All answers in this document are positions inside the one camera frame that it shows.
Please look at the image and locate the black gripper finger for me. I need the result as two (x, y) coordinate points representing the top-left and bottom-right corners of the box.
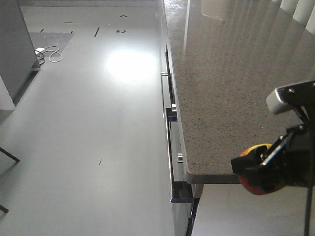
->
(230, 145), (271, 189)

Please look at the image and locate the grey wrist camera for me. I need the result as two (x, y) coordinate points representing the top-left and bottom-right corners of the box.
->
(266, 80), (315, 115)

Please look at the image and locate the white cable on floor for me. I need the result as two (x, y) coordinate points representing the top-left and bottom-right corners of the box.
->
(34, 45), (63, 63)

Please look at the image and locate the red yellow apple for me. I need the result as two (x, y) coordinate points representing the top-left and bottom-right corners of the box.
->
(239, 143), (286, 195)

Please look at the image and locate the grey cabinet side panel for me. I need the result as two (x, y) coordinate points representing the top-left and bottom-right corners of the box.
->
(0, 0), (40, 105)

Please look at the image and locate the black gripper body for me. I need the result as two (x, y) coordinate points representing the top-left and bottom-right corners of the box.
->
(260, 124), (315, 187)

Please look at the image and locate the grey kitchen island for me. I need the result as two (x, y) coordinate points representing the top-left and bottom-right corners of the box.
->
(164, 0), (315, 236)

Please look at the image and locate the black chair leg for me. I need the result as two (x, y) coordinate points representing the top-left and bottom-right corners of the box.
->
(0, 148), (20, 213)

